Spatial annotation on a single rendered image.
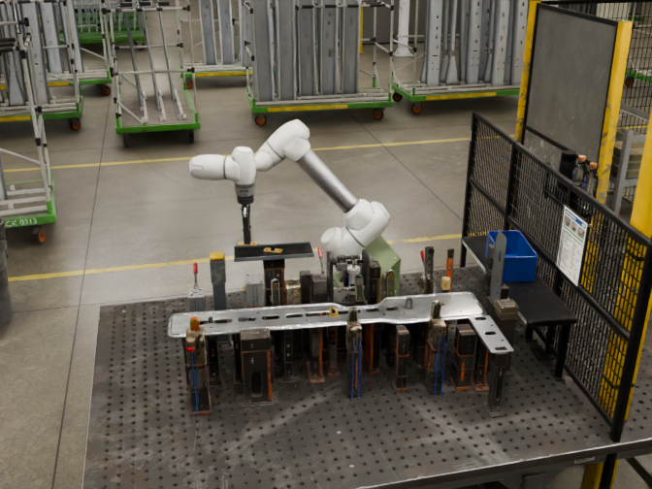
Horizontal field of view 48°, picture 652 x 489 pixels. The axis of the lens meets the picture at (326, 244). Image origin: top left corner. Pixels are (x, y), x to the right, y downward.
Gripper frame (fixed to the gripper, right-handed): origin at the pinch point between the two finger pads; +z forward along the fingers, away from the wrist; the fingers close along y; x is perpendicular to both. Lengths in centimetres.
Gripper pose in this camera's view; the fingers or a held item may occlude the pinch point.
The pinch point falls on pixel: (246, 235)
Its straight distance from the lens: 335.3
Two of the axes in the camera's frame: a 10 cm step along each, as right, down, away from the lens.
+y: 0.1, 4.2, -9.1
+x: 10.0, 0.0, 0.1
